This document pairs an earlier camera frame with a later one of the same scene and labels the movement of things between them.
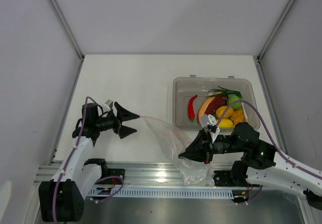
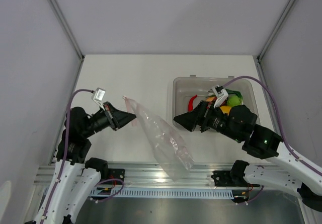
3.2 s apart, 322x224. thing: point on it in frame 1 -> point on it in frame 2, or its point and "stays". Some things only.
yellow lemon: [220, 110] stays
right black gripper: [201, 149] -> [200, 116]
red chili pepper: [191, 113] stays
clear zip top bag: [194, 173] -> [169, 149]
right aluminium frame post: [257, 58] stays
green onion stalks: [223, 91] stays
